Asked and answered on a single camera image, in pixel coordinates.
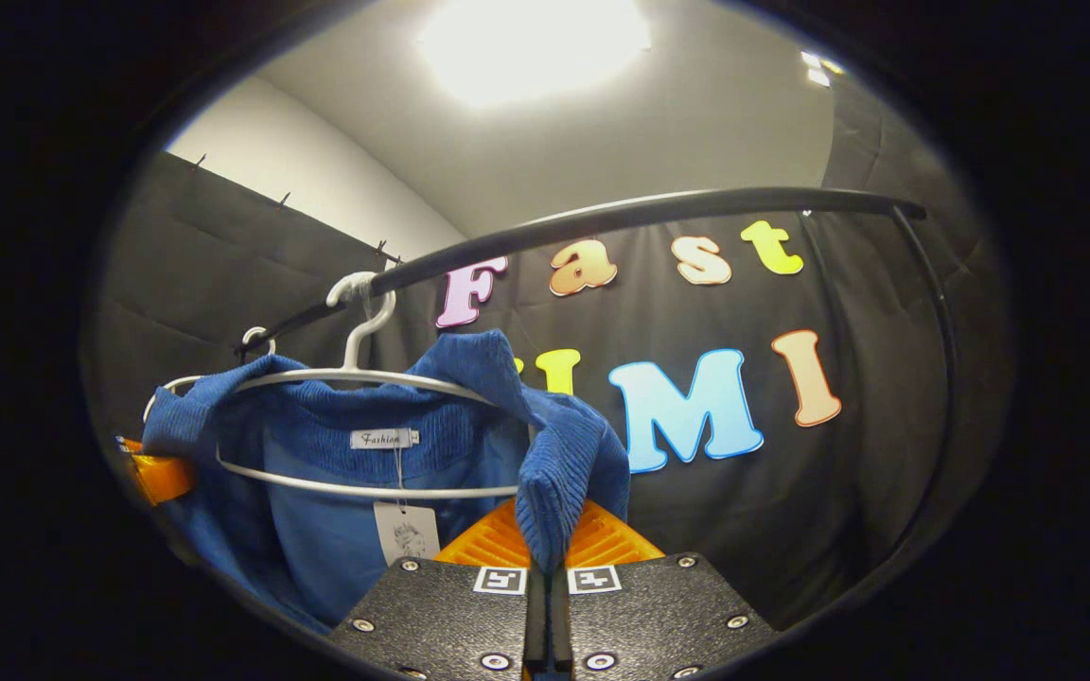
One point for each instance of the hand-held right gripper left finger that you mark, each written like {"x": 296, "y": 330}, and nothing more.
{"x": 441, "y": 615}

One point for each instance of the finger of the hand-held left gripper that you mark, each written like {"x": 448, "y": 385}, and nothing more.
{"x": 162, "y": 478}

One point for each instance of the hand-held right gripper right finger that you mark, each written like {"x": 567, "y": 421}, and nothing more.
{"x": 659, "y": 615}

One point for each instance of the white plastic clothes hanger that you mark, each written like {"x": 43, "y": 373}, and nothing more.
{"x": 256, "y": 329}
{"x": 353, "y": 283}

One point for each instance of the black metal clothes rack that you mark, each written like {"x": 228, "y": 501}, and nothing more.
{"x": 649, "y": 203}

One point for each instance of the white paper garment tag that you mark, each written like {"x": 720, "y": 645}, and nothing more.
{"x": 408, "y": 534}

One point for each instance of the black backdrop cloth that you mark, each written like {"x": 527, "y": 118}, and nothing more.
{"x": 838, "y": 492}

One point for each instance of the small ceiling light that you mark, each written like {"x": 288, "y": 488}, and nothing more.
{"x": 817, "y": 68}

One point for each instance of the large ceiling light panel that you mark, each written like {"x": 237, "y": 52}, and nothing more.
{"x": 536, "y": 43}

